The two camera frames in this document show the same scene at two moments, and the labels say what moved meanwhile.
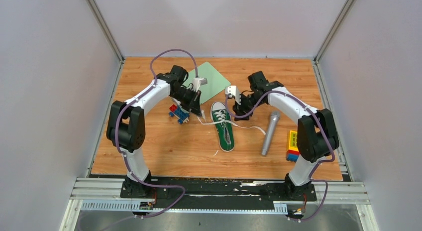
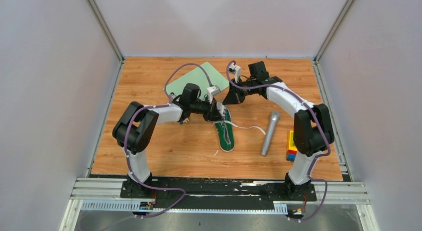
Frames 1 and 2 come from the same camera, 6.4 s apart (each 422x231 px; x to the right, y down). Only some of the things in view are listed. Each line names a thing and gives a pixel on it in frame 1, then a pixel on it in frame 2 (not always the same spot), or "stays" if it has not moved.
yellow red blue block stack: x=293 y=152 stays
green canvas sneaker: x=222 y=121 stays
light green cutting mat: x=216 y=81 stays
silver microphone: x=274 y=117 stays
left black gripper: x=193 y=105 → x=212 y=113
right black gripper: x=240 y=110 → x=231 y=98
